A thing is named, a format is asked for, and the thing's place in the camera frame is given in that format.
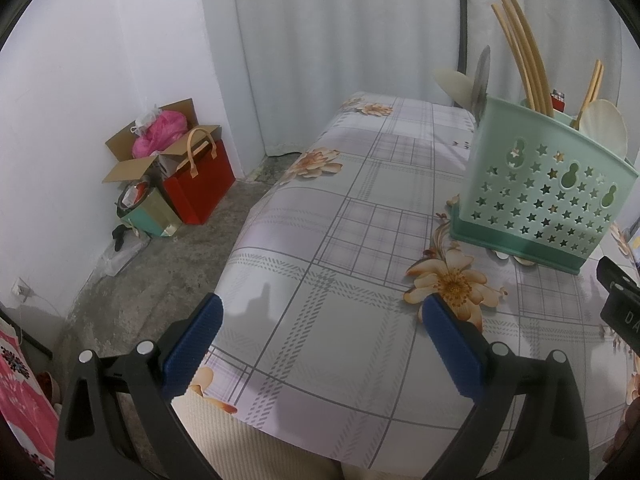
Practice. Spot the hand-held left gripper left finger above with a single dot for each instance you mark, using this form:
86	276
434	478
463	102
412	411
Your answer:
192	350

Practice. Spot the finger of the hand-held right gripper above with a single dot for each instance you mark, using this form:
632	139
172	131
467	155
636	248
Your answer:
612	272

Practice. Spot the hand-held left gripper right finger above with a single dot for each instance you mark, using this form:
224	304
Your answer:
452	350

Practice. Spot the white rice paddle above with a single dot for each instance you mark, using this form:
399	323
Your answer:
605	127

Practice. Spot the green plastic utensil holder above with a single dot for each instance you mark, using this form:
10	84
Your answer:
500	125

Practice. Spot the dark metal spoon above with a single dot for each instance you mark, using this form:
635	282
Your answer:
482	80

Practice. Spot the person's right hand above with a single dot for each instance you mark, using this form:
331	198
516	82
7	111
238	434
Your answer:
631	425

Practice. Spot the printed packet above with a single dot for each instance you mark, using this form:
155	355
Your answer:
635	245

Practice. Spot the beige knit clothing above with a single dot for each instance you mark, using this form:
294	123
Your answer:
260	440

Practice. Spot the clear plastic sheet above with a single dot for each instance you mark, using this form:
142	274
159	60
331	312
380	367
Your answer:
125	257

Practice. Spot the black object on floor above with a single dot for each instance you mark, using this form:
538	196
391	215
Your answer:
121	237

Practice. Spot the teal and gold box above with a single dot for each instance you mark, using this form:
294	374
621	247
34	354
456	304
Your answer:
145	220

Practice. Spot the red gift bag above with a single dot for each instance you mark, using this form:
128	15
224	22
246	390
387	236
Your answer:
200	190

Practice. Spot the small metal pot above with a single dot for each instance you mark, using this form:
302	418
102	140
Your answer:
132	195

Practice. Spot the pink printed cloth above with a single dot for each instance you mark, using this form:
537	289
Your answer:
25	400

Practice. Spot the brown cardboard box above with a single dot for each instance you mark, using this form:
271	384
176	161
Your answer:
127	170

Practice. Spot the pink plastic bag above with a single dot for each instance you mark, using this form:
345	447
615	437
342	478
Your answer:
160	132

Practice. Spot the small white plastic bag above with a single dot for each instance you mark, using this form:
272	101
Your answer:
147	120

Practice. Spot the small white plastic spoon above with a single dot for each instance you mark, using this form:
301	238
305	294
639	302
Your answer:
452	85

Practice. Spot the dark vertical pole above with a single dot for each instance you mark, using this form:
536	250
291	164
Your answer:
462	35

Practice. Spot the white curtain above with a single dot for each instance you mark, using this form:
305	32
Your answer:
325	35

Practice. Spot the white wall socket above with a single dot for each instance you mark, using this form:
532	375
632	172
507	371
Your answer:
21	290

